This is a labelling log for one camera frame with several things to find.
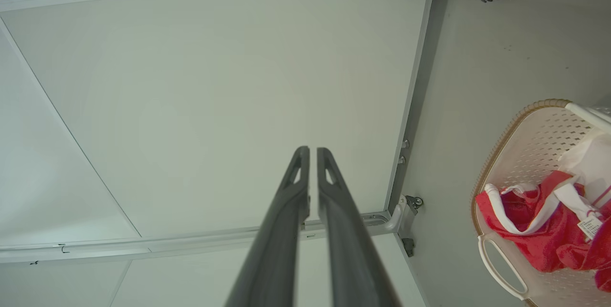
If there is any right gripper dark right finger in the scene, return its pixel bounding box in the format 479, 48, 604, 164
316, 147, 401, 307

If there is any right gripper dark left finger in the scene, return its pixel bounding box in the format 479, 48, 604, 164
224, 146, 311, 307

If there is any red garment with white trim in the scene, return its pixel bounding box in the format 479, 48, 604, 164
475, 170, 611, 293

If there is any white perforated laundry basket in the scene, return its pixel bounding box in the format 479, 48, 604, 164
471, 99, 611, 307

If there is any white garment with red stripes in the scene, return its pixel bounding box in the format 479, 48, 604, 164
554, 128, 611, 238

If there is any metal caster bracket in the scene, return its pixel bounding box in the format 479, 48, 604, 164
398, 194, 425, 258

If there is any grey metal frame rail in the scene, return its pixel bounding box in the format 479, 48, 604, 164
0, 0, 436, 265

